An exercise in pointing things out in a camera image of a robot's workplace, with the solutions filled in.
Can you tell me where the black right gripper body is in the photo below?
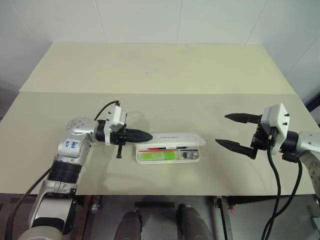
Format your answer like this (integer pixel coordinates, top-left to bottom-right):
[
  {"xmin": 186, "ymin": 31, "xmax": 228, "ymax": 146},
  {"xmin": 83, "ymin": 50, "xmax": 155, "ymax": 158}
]
[{"xmin": 250, "ymin": 123, "xmax": 274, "ymax": 151}]

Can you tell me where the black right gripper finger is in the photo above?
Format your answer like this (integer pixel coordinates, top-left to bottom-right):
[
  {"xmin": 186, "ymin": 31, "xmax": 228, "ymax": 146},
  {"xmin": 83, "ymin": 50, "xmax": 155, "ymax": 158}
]
[
  {"xmin": 215, "ymin": 138, "xmax": 259, "ymax": 161},
  {"xmin": 224, "ymin": 112, "xmax": 262, "ymax": 125}
]

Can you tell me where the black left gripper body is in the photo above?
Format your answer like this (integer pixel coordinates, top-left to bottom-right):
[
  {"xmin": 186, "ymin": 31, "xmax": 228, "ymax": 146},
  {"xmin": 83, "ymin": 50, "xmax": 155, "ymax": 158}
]
[{"xmin": 110, "ymin": 128, "xmax": 127, "ymax": 159}]

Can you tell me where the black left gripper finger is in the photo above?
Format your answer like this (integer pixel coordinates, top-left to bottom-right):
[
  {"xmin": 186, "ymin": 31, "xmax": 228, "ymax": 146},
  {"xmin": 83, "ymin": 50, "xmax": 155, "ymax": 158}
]
[
  {"xmin": 125, "ymin": 129, "xmax": 153, "ymax": 138},
  {"xmin": 125, "ymin": 136, "xmax": 153, "ymax": 144}
]

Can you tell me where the green highlighter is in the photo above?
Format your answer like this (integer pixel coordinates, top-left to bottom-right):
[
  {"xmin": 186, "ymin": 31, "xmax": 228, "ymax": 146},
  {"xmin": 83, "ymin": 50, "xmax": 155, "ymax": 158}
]
[{"xmin": 139, "ymin": 152, "xmax": 177, "ymax": 162}]

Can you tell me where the white plastic pencil case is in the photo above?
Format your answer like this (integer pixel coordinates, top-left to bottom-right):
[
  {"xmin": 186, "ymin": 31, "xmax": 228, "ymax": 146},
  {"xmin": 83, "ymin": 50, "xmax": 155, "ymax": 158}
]
[{"xmin": 135, "ymin": 133, "xmax": 208, "ymax": 165}]

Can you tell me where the thin red pen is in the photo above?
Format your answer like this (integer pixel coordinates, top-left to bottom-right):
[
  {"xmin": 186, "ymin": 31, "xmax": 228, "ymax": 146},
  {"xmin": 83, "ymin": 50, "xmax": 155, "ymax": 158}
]
[{"xmin": 139, "ymin": 149, "xmax": 181, "ymax": 153}]

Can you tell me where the white handwritten label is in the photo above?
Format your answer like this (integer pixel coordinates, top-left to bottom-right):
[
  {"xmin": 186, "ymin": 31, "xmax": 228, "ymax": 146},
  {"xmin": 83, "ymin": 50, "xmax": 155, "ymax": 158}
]
[{"xmin": 63, "ymin": 139, "xmax": 80, "ymax": 151}]

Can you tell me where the black flat bar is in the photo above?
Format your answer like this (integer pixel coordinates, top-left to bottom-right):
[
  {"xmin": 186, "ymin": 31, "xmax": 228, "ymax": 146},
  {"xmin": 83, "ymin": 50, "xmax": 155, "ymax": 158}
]
[{"xmin": 134, "ymin": 201, "xmax": 175, "ymax": 209}]

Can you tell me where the rusty table leg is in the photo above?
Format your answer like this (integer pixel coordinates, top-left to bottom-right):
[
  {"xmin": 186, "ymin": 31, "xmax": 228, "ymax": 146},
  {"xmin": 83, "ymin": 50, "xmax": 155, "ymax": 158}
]
[{"xmin": 82, "ymin": 194, "xmax": 103, "ymax": 215}]

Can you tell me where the metal table leg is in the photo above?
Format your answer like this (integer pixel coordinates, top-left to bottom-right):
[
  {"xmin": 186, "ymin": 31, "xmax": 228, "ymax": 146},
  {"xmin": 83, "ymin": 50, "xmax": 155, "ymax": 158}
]
[{"xmin": 214, "ymin": 196, "xmax": 233, "ymax": 240}]

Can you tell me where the dark rounded shape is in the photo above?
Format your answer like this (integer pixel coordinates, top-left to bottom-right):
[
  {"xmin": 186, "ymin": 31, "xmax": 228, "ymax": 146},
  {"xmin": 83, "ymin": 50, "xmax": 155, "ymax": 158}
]
[
  {"xmin": 176, "ymin": 204, "xmax": 213, "ymax": 240},
  {"xmin": 118, "ymin": 209, "xmax": 144, "ymax": 240}
]

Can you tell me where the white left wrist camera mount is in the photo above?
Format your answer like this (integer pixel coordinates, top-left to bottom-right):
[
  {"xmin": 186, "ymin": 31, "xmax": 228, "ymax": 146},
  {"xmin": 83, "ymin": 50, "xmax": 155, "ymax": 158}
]
[{"xmin": 103, "ymin": 104, "xmax": 128, "ymax": 146}]

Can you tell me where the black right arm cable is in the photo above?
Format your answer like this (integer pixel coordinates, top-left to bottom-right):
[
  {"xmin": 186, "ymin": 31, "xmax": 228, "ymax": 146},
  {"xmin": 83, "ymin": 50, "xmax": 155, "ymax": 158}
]
[{"xmin": 264, "ymin": 136, "xmax": 305, "ymax": 240}]

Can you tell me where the black object at wall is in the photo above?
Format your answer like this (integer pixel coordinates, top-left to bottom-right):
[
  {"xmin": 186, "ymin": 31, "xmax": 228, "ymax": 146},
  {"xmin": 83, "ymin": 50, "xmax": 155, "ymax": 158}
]
[{"xmin": 303, "ymin": 87, "xmax": 320, "ymax": 113}]

